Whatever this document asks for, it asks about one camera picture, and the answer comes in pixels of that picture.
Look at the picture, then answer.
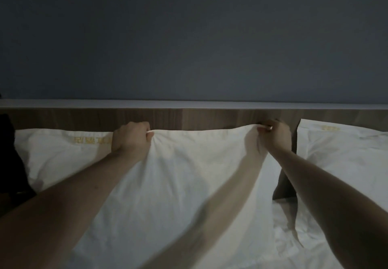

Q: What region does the person's left hand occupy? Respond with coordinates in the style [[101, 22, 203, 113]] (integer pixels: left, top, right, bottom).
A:
[[111, 122, 154, 161]]

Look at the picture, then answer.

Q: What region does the person's right hand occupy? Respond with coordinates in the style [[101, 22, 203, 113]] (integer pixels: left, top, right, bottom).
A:
[[257, 119, 292, 155]]

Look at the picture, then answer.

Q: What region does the white pillow with gold embroidery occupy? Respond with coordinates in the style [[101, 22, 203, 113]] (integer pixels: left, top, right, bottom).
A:
[[295, 119, 388, 215], [14, 124, 284, 269]]

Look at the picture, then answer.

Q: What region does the person's left forearm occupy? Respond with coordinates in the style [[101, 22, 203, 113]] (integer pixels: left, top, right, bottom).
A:
[[0, 150, 142, 269]]

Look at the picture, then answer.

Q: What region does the person's right forearm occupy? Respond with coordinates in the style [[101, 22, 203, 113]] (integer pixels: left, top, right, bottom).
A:
[[269, 148, 388, 269]]

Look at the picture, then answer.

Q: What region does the wooden headboard with grey ledge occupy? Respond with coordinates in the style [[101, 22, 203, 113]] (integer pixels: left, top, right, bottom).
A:
[[0, 99, 388, 201]]

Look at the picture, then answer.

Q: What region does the white bed sheet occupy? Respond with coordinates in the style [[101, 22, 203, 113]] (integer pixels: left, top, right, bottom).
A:
[[258, 198, 346, 269]]

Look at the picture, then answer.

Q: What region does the black bedside object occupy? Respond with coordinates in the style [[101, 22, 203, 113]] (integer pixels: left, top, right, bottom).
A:
[[0, 94, 37, 218]]

